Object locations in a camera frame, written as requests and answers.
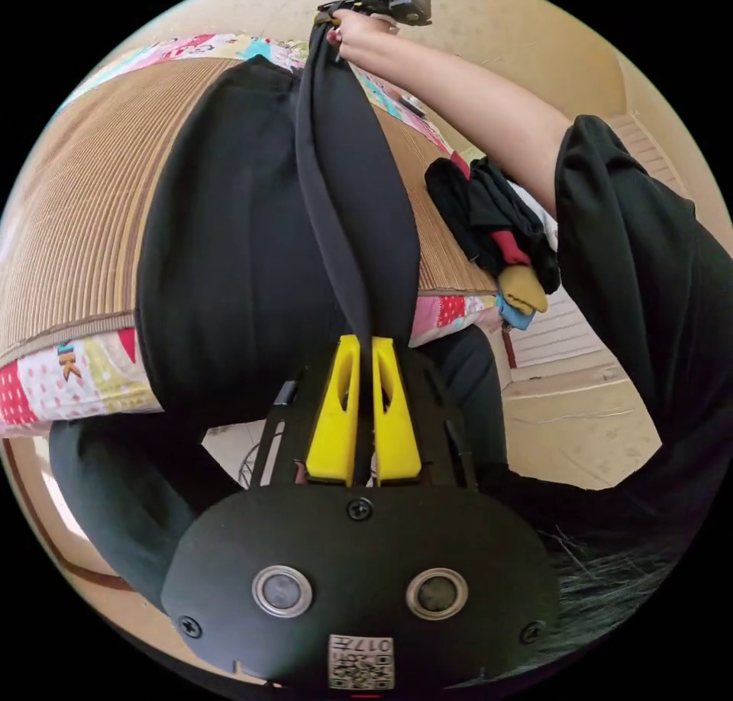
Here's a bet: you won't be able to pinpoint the person's right hand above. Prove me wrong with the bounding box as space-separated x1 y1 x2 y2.
327 8 402 67

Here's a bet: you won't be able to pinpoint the black pants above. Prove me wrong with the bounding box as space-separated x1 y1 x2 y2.
134 20 422 431

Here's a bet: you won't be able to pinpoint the pile of clothes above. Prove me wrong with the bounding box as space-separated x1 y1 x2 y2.
424 154 563 332

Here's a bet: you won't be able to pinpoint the person's right forearm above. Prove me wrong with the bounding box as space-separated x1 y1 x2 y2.
354 29 575 218

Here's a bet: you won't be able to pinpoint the person's body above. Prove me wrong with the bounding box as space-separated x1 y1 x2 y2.
47 114 733 692

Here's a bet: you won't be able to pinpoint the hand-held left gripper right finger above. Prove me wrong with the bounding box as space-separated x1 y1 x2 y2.
370 336 423 483

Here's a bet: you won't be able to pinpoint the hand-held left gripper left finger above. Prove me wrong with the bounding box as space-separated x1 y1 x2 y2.
305 334 363 483

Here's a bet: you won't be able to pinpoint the bed with woven mat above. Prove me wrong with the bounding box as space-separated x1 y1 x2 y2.
0 31 506 436

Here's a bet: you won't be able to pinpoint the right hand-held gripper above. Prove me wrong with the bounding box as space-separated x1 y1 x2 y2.
315 0 403 28

